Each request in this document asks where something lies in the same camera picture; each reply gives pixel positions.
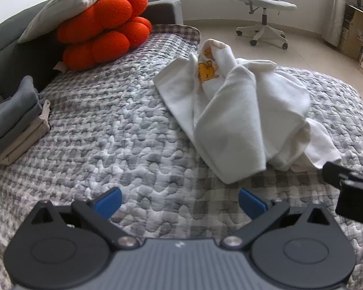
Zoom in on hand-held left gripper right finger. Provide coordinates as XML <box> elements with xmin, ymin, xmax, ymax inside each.
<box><xmin>221</xmin><ymin>188</ymin><xmax>332</xmax><ymax>250</ymax></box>

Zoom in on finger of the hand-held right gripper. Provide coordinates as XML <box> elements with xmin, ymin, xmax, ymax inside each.
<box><xmin>322</xmin><ymin>161</ymin><xmax>356</xmax><ymax>188</ymax></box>

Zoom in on white office chair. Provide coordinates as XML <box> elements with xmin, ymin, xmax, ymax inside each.
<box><xmin>229</xmin><ymin>0</ymin><xmax>297</xmax><ymax>50</ymax></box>

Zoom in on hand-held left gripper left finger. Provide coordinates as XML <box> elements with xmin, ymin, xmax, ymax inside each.
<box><xmin>30</xmin><ymin>187</ymin><xmax>138</xmax><ymax>250</ymax></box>

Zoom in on wooden shelf with boxes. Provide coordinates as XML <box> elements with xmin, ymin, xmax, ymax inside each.
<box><xmin>339</xmin><ymin>0</ymin><xmax>363</xmax><ymax>76</ymax></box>

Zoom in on grey checked quilted blanket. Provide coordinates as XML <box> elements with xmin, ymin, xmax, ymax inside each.
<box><xmin>0</xmin><ymin>24</ymin><xmax>363</xmax><ymax>290</ymax></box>

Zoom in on white pillow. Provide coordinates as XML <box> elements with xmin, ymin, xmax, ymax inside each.
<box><xmin>17</xmin><ymin>0</ymin><xmax>132</xmax><ymax>43</ymax></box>

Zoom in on orange pumpkin cushion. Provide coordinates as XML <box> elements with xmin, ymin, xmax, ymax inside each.
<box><xmin>57</xmin><ymin>0</ymin><xmax>153</xmax><ymax>72</ymax></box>

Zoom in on white bear print shirt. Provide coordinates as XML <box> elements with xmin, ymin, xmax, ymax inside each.
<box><xmin>154</xmin><ymin>39</ymin><xmax>342</xmax><ymax>185</ymax></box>

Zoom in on grey sofa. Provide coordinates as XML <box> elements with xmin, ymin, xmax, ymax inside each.
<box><xmin>0</xmin><ymin>0</ymin><xmax>184</xmax><ymax>176</ymax></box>

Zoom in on folded grey clothes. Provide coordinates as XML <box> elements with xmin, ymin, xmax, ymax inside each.
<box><xmin>0</xmin><ymin>75</ymin><xmax>46</xmax><ymax>158</ymax></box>

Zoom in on folded beige clothes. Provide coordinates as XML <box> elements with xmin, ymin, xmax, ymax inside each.
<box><xmin>0</xmin><ymin>100</ymin><xmax>52</xmax><ymax>166</ymax></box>

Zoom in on grey curtain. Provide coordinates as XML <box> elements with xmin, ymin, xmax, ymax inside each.
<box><xmin>322</xmin><ymin>0</ymin><xmax>349</xmax><ymax>48</ymax></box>

